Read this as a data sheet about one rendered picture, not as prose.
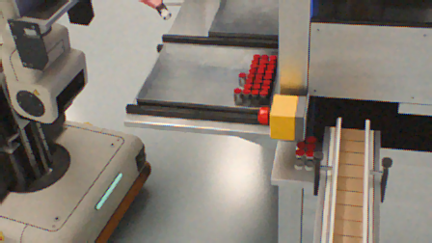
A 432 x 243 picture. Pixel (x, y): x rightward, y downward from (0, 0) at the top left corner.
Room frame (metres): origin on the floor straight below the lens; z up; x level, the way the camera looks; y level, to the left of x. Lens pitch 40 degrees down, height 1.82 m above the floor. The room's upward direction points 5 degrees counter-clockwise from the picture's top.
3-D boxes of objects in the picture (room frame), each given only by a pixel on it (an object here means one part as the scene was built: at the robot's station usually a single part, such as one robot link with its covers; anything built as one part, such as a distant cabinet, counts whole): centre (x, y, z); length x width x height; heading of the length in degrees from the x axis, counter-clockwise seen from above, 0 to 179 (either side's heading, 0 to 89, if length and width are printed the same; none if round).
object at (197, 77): (1.27, 0.00, 0.90); 0.34 x 0.26 x 0.04; 74
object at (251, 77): (1.24, -0.11, 0.90); 0.18 x 0.02 x 0.05; 164
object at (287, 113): (0.97, -0.16, 1.00); 0.08 x 0.07 x 0.07; 75
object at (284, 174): (0.94, -0.19, 0.87); 0.14 x 0.13 x 0.02; 75
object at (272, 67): (1.22, -0.15, 0.90); 0.18 x 0.02 x 0.05; 164
